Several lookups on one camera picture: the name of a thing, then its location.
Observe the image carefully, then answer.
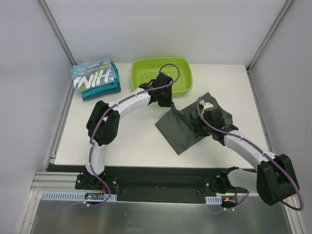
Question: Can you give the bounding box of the right white slotted cable duct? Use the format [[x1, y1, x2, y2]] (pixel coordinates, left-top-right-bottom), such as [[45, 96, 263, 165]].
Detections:
[[205, 195, 222, 205]]

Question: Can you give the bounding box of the lime green plastic tub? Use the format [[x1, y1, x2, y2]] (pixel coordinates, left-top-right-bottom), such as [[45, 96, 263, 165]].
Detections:
[[131, 57, 194, 99]]

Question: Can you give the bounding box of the dark grey t-shirt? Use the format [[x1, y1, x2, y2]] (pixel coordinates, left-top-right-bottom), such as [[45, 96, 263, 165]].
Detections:
[[156, 92, 224, 155]]

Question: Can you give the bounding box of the right aluminium frame post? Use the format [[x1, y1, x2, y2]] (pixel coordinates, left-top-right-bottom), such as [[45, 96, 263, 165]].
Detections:
[[246, 0, 295, 74]]

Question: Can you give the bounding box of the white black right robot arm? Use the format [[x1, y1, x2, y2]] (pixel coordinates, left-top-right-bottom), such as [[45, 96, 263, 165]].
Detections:
[[195, 97, 304, 211]]

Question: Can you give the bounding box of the aluminium front rail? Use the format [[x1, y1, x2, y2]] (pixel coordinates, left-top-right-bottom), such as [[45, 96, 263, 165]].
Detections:
[[30, 171, 82, 191]]

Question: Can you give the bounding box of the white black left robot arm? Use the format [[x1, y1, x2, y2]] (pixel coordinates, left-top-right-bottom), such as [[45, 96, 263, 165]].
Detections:
[[83, 72, 177, 190]]

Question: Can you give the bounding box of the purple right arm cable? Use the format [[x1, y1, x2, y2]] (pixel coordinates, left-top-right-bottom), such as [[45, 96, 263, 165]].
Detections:
[[196, 97, 305, 211]]

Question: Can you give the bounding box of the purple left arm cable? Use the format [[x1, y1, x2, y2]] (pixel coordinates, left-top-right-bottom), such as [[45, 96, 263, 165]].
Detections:
[[87, 63, 181, 176]]

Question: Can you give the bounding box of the aluminium frame post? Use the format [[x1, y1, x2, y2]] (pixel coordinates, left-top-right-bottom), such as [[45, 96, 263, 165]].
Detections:
[[37, 0, 77, 65], [246, 0, 295, 74]]

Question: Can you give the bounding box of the left aluminium frame post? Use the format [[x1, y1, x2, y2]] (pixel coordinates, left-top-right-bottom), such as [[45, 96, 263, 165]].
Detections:
[[37, 0, 77, 65]]

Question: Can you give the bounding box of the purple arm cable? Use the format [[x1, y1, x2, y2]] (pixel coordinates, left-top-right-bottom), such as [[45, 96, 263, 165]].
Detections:
[[87, 63, 181, 176], [196, 97, 305, 211]]

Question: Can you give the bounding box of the light blue printed folded t-shirt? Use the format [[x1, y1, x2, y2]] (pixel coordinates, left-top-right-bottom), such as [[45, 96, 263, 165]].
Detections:
[[70, 58, 117, 94]]

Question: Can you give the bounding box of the white slotted cable duct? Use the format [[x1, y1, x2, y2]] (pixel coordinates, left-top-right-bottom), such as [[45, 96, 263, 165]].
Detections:
[[205, 195, 222, 205], [41, 191, 117, 202]]

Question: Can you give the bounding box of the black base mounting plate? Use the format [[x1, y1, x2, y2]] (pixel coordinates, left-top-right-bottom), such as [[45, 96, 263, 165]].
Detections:
[[46, 163, 247, 202]]

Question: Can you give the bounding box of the left white slotted cable duct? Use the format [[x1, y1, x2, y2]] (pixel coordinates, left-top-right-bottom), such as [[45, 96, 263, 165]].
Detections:
[[41, 191, 117, 202]]

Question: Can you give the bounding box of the teal folded t-shirt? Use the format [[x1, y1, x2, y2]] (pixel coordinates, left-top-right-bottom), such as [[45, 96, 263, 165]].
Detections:
[[82, 61, 121, 101]]

